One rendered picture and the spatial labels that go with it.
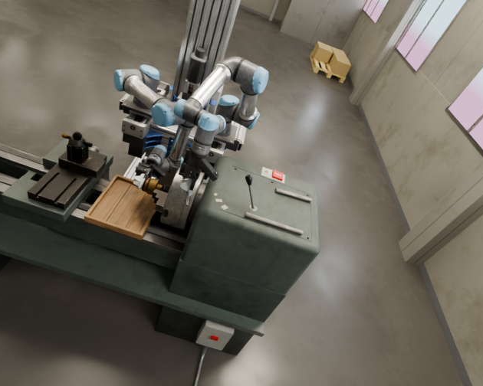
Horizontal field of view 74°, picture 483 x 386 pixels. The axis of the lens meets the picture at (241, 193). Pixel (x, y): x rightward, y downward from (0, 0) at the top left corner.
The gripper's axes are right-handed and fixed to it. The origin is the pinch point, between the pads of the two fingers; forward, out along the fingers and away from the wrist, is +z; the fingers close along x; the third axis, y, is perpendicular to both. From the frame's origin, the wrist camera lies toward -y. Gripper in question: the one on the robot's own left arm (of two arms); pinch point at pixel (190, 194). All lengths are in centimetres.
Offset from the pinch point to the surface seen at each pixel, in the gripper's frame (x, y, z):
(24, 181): -16, 81, 34
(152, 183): -20.2, 20.9, 12.5
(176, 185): -11.7, 8.3, 4.6
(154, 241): -12.5, 11.0, 40.7
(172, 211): -7.0, 6.2, 16.1
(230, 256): -2.8, -27.2, 26.6
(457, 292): -121, -258, 70
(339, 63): -672, -183, -78
